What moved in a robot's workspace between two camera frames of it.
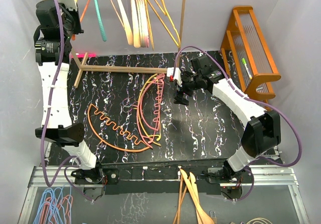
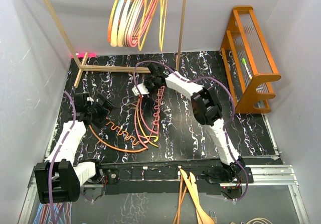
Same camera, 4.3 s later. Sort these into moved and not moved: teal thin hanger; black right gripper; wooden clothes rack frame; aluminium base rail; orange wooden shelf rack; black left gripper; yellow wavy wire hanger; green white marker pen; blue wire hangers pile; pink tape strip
Moved: black left gripper; black right gripper; teal thin hanger; yellow wavy wire hanger
Not moved: aluminium base rail; orange wooden shelf rack; blue wire hangers pile; pink tape strip; wooden clothes rack frame; green white marker pen
